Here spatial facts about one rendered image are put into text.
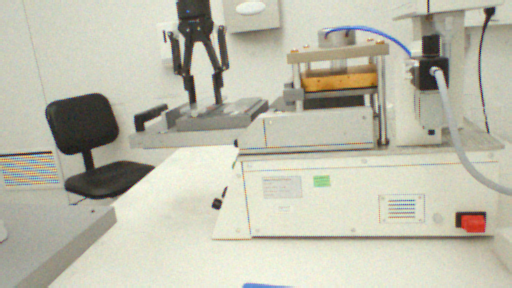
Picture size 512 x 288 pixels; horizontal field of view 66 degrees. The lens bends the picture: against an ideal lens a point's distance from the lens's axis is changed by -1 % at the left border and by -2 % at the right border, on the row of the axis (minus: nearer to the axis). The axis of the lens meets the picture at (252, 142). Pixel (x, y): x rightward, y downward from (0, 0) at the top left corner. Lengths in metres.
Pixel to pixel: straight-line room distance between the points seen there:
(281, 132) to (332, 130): 0.09
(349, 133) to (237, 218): 0.28
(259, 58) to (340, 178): 1.71
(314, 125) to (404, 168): 0.17
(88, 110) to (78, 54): 0.41
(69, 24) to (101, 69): 0.34
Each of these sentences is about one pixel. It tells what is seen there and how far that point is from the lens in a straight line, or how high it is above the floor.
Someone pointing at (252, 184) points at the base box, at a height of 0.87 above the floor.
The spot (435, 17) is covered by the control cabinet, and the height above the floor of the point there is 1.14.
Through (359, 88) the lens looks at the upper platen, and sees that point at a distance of 0.78.
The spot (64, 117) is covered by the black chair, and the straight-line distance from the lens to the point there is 2.51.
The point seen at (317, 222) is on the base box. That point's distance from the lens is 0.78.
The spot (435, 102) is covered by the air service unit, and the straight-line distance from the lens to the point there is 0.63.
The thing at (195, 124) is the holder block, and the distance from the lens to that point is 0.84.
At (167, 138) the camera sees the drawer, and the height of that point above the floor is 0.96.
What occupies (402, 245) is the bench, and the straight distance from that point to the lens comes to 0.79.
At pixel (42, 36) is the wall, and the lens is 2.93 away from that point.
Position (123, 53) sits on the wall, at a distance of 2.65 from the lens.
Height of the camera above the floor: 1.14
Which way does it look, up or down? 14 degrees down
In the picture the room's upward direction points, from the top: 7 degrees counter-clockwise
